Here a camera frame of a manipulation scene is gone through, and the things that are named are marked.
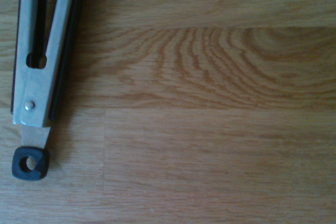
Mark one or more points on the metal tongs with black grips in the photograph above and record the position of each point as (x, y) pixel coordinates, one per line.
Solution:
(34, 90)

